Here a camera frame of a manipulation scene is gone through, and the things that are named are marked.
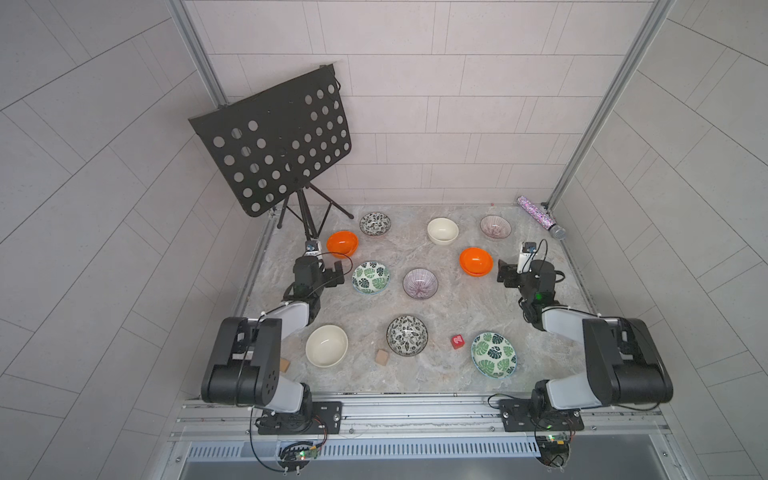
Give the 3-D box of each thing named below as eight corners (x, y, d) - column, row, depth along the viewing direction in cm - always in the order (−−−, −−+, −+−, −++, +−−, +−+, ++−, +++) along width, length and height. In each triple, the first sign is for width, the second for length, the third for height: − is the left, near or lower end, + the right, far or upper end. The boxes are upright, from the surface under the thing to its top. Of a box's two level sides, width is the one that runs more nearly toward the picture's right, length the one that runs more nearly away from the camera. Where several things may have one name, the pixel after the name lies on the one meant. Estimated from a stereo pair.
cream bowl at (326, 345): (306, 370, 80) (301, 364, 76) (313, 332, 87) (309, 324, 82) (347, 370, 80) (344, 364, 76) (351, 332, 87) (348, 324, 82)
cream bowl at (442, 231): (428, 248, 107) (429, 238, 102) (426, 226, 113) (428, 217, 109) (457, 248, 107) (460, 239, 102) (454, 226, 113) (456, 217, 109)
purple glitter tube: (556, 242, 108) (560, 235, 105) (515, 203, 120) (518, 196, 117) (562, 239, 109) (567, 232, 106) (522, 200, 121) (525, 193, 118)
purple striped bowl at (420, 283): (402, 301, 93) (402, 294, 90) (402, 276, 99) (402, 268, 96) (437, 301, 93) (439, 294, 90) (435, 276, 99) (437, 268, 96)
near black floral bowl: (386, 356, 83) (386, 350, 79) (387, 322, 89) (387, 315, 85) (427, 356, 83) (429, 351, 79) (425, 322, 89) (427, 315, 85)
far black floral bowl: (360, 236, 109) (358, 228, 106) (361, 220, 115) (360, 212, 111) (390, 236, 110) (390, 229, 106) (391, 220, 115) (391, 212, 111)
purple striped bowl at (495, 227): (481, 240, 108) (484, 233, 105) (477, 222, 114) (479, 215, 110) (509, 240, 108) (513, 233, 105) (504, 222, 114) (507, 215, 110)
